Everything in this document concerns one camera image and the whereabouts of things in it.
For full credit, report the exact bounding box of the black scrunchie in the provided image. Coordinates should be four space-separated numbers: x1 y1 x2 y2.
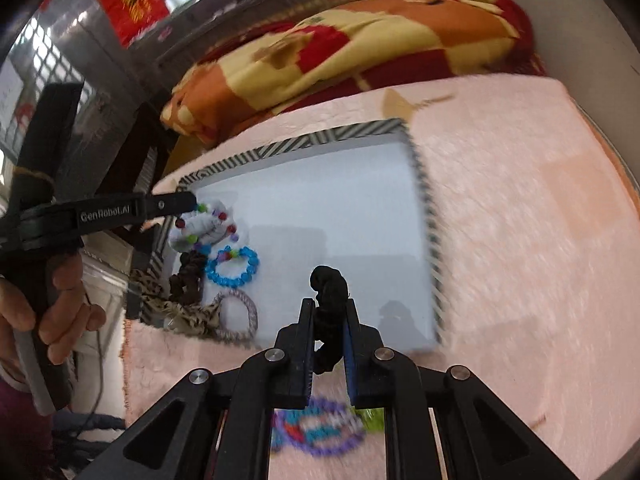
310 266 349 375

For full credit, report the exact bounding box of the left hand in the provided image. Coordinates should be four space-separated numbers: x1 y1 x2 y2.
1 254 106 382

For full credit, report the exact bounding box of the leopard print bow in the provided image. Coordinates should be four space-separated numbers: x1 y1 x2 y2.
130 269 220 338

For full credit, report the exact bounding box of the dark brown scrunchie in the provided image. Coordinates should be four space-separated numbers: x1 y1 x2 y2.
169 250 208 306

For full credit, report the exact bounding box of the striped cardboard tray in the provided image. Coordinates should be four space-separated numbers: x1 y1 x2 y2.
134 117 447 354

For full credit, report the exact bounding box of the light blue fluffy scrunchie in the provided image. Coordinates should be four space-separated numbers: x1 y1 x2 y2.
168 200 238 252

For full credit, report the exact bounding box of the pink textured bed cover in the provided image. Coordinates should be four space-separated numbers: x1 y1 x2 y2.
120 71 640 480

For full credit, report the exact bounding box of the red yellow orange blanket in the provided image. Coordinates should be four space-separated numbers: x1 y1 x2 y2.
160 0 544 148

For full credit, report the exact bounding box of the lilac spiral hair tie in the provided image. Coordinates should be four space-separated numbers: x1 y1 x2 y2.
210 287 260 345

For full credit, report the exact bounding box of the green flower bead bracelet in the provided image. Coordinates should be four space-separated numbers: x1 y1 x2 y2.
357 406 386 434

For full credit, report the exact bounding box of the purple bead bracelet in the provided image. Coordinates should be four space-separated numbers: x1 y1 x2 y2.
269 394 368 458

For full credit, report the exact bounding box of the blue bead bracelet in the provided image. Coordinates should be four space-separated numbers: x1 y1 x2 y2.
204 244 262 290

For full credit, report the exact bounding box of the black cable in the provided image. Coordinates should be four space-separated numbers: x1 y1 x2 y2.
74 328 106 426

